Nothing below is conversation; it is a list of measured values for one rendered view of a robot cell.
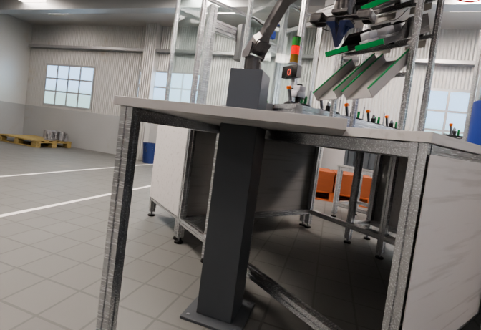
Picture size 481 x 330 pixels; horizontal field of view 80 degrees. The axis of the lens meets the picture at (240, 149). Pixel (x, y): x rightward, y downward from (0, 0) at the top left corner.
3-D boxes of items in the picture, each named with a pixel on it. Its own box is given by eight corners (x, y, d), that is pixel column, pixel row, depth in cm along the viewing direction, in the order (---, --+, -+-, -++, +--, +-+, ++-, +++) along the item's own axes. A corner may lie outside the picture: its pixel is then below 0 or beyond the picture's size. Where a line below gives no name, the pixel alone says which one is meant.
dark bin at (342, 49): (348, 51, 118) (344, 33, 116) (326, 57, 130) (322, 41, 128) (393, 39, 129) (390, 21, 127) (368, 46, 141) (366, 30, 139)
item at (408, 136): (431, 142, 76) (433, 132, 76) (186, 122, 197) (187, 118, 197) (536, 167, 159) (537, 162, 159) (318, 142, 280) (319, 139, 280)
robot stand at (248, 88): (224, 115, 120) (230, 67, 119) (235, 119, 133) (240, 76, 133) (256, 119, 116) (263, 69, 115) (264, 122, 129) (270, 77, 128)
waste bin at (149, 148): (162, 164, 614) (165, 142, 612) (152, 165, 578) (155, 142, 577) (147, 161, 625) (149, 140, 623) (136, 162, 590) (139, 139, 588)
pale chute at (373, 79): (373, 97, 106) (368, 87, 104) (346, 99, 118) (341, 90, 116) (415, 56, 114) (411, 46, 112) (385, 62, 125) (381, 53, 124)
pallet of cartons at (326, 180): (367, 200, 492) (371, 175, 490) (374, 210, 406) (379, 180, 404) (293, 187, 530) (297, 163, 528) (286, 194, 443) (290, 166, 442)
